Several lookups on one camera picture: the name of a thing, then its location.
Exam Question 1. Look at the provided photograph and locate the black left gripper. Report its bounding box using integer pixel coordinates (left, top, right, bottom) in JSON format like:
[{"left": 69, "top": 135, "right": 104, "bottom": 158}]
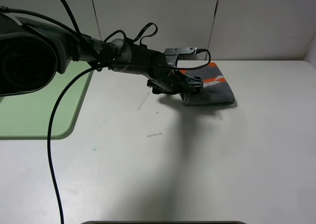
[{"left": 146, "top": 47, "right": 203, "bottom": 95}]

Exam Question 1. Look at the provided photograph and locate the grey towel with orange pattern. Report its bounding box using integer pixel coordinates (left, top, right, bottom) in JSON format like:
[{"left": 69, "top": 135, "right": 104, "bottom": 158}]
[{"left": 180, "top": 62, "right": 236, "bottom": 105}]

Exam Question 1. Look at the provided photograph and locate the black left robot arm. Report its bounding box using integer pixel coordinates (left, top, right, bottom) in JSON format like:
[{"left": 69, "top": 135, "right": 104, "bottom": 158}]
[{"left": 0, "top": 7, "right": 203, "bottom": 96}]

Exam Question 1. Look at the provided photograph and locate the green plastic tray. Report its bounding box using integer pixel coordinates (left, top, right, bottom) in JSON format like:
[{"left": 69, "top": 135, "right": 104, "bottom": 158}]
[{"left": 0, "top": 62, "right": 92, "bottom": 140}]

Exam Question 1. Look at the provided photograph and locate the black left camera cable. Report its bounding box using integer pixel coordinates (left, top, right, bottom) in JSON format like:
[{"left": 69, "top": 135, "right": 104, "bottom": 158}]
[{"left": 0, "top": 0, "right": 211, "bottom": 224}]

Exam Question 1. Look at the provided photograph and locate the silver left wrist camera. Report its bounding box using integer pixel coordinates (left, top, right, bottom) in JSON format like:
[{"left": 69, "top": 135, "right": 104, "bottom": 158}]
[{"left": 178, "top": 53, "right": 198, "bottom": 60}]

